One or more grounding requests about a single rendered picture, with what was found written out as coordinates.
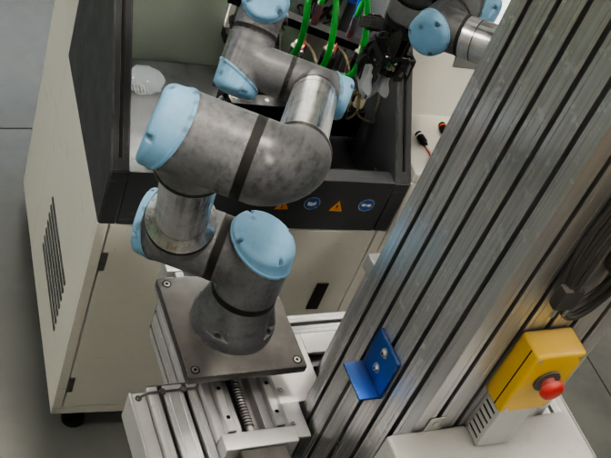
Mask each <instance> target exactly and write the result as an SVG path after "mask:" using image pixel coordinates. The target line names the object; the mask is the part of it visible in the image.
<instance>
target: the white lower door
mask: <svg viewBox="0 0 611 458"><path fill-rule="evenodd" d="M132 227H133V225H132V224H117V223H114V224H108V227H107V231H106V235H105V241H104V245H103V249H102V253H101V255H100V259H99V263H98V266H97V270H96V274H95V280H94V284H93V287H92V291H91V294H90V298H89V302H88V306H87V309H86V313H85V319H84V322H83V326H82V330H81V333H80V337H79V341H78V345H77V348H76V352H75V358H74V361H73V365H72V369H71V373H70V376H69V379H68V383H67V387H66V390H65V397H64V400H63V404H64V406H70V405H94V404H117V403H125V402H126V398H127V396H128V394H129V393H130V394H134V393H144V392H145V388H146V387H147V386H152V385H161V384H164V381H163V377H162V374H161V372H160V369H159V365H158V362H157V360H156V356H155V351H154V348H153V345H152V342H151V339H150V336H149V332H148V330H149V327H150V324H151V322H152V319H153V316H154V312H155V308H156V305H157V299H156V296H155V291H154V287H155V282H156V279H157V276H158V273H159V270H160V267H161V264H162V263H159V262H157V261H151V260H148V259H146V258H144V257H143V256H142V255H140V254H137V253H136V252H135V251H134V250H133V249H132V246H131V233H132V231H133V229H132ZM288 229H289V233H290V234H291V235H292V236H293V237H294V240H295V258H294V260H293V264H292V269H291V271H290V273H289V275H288V276H287V277H286V279H285V282H284V284H283V286H282V289H281V291H280V293H279V295H278V296H279V298H280V300H281V303H282V305H283V307H284V309H285V313H286V316H291V315H302V314H323V313H334V312H336V310H337V308H338V306H339V305H340V303H341V301H342V299H343V297H344V295H345V293H346V290H347V288H348V286H349V285H350V283H351V281H352V279H353V277H354V275H355V273H356V270H357V268H358V266H359V265H360V263H361V260H362V258H363V256H364V254H365V252H366V249H367V247H368V246H369V244H370V242H371V240H372V238H373V236H374V234H375V231H374V230H373V229H372V230H371V231H367V230H331V229H295V228H288Z"/></svg>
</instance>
